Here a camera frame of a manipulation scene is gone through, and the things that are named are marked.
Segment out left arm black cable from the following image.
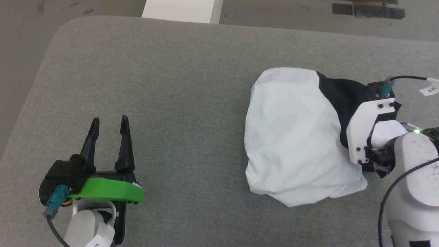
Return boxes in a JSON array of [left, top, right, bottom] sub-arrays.
[[43, 185, 72, 247]]

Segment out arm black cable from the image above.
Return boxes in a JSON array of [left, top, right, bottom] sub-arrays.
[[43, 185, 72, 247], [377, 75, 439, 247]]

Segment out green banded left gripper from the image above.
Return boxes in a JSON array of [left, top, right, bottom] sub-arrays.
[[68, 115, 144, 245]]

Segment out white paper cable tag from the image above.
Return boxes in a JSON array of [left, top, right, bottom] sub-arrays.
[[419, 78, 439, 97], [85, 225, 116, 247]]

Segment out white and black garment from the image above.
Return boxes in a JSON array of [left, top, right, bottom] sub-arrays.
[[244, 67, 375, 208]]

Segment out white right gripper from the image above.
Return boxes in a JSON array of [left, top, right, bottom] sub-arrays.
[[346, 97, 402, 173]]

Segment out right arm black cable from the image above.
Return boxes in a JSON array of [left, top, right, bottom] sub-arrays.
[[377, 75, 439, 247]]

